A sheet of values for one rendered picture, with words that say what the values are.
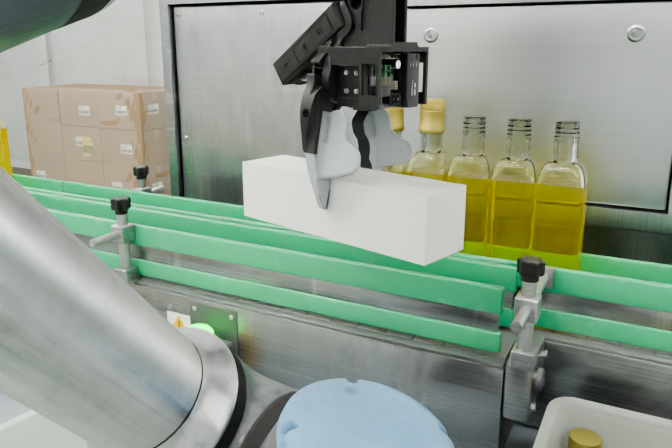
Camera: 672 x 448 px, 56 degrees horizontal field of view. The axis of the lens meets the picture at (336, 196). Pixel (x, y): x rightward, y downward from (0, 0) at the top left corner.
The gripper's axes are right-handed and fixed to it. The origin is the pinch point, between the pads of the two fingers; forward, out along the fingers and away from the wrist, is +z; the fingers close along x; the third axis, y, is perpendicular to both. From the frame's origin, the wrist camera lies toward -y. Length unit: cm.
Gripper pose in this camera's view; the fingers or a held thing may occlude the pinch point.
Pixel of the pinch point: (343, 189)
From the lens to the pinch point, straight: 62.1
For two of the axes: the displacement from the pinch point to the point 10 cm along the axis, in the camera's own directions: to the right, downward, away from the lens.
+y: 7.3, 1.6, -6.7
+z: 0.0, 9.7, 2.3
